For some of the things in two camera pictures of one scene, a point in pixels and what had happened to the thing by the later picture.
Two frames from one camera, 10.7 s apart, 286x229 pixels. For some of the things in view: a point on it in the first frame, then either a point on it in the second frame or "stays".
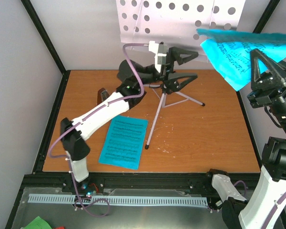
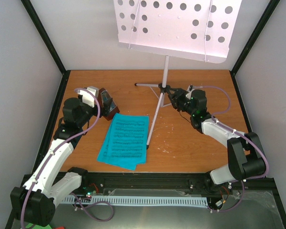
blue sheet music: x=231 y=52 → x=129 y=139
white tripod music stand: x=170 y=26 stays
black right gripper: x=265 y=85 → x=176 y=96
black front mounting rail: x=198 y=182 stays
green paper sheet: x=38 y=223 stays
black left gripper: x=174 y=76 → x=106 y=107
